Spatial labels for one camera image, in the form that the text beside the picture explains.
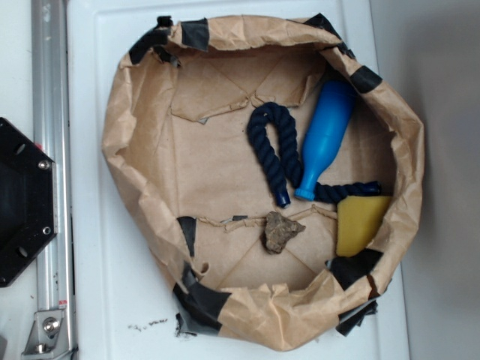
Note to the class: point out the brown paper bin liner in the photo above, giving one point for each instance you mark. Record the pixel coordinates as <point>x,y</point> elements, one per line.
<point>175,140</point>

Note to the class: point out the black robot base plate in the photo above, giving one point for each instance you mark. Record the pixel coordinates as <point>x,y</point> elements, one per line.
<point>27,202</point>

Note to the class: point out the blue plastic bottle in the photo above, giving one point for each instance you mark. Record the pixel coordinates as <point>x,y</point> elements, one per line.
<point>325,133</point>

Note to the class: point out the metal corner bracket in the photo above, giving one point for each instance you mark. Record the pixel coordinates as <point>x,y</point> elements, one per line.
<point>48,338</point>

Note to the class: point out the aluminium extrusion rail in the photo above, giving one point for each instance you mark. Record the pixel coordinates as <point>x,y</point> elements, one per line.
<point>55,263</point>

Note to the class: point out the yellow sponge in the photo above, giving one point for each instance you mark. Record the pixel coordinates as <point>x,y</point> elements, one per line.
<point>358,221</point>

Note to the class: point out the brown rock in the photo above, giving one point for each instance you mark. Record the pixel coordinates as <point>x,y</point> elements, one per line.
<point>278,231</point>

